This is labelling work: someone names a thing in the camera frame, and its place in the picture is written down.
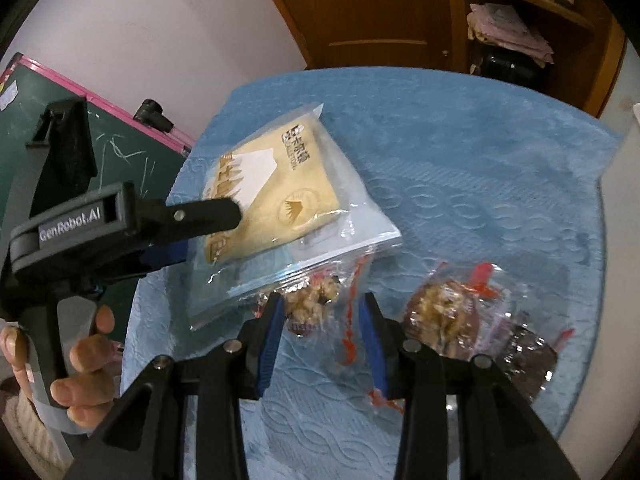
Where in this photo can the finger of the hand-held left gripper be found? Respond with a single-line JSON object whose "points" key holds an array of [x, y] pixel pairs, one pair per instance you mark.
{"points": [[167, 256], [200, 215]]}

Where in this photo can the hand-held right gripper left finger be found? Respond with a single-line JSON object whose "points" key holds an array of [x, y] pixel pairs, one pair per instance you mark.
{"points": [[267, 345]]}

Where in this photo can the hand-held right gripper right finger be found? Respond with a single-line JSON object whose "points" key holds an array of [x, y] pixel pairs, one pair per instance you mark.
{"points": [[377, 350]]}

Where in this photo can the clear walnut date packet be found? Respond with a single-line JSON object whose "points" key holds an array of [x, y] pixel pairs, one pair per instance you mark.
{"points": [[445, 320], [312, 302]]}

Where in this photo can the beige toast packet clear bag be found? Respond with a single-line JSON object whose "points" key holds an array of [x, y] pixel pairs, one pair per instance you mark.
{"points": [[280, 195]]}

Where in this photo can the person's left forearm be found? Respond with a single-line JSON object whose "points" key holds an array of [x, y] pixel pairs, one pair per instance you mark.
{"points": [[25, 425]]}

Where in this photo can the person's left hand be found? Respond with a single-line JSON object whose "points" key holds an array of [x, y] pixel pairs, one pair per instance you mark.
{"points": [[90, 375]]}

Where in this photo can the black easel knob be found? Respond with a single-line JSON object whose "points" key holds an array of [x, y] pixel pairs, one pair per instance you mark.
{"points": [[152, 115]]}

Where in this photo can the dark brown shiny packet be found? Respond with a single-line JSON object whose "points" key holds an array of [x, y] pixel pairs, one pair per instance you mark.
{"points": [[530, 360]]}

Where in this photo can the blue patterned tablecloth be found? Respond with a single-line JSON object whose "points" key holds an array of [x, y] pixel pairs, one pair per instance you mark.
{"points": [[475, 185]]}

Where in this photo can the brown wooden door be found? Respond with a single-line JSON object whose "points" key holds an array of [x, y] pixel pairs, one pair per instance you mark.
{"points": [[370, 10]]}

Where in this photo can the black bag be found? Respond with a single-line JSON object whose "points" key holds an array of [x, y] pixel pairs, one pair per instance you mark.
{"points": [[505, 70]]}

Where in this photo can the folded pink cloths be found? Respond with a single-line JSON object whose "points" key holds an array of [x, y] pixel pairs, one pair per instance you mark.
{"points": [[510, 35]]}

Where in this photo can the brown wooden shelf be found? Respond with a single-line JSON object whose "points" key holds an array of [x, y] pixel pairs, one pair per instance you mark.
{"points": [[595, 60]]}

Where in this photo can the green chalkboard pink frame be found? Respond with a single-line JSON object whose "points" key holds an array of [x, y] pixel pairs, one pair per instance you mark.
{"points": [[125, 160]]}

